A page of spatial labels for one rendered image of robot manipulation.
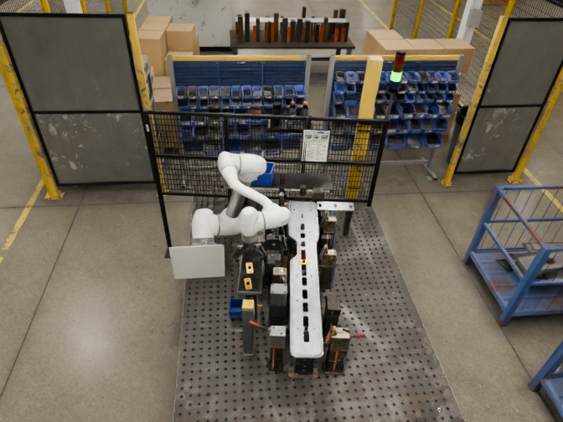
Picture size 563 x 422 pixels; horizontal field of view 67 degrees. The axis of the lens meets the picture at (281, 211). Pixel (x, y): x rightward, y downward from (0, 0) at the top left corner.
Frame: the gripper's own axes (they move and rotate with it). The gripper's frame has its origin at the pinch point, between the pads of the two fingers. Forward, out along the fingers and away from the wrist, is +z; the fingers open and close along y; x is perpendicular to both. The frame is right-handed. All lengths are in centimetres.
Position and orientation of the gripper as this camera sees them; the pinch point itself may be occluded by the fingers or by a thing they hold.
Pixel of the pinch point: (249, 263)
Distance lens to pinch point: 258.9
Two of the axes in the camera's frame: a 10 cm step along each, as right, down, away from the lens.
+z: -0.4, 7.7, 6.3
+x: 1.5, 6.3, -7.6
